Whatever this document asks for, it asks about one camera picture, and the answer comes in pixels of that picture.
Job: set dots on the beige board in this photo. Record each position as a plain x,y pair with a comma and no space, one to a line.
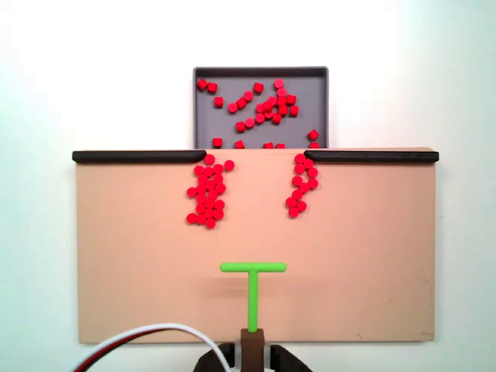
348,252

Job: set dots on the grey tray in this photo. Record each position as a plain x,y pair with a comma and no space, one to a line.
228,124

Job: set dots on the black rail bar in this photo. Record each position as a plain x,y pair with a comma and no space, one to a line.
135,156
368,156

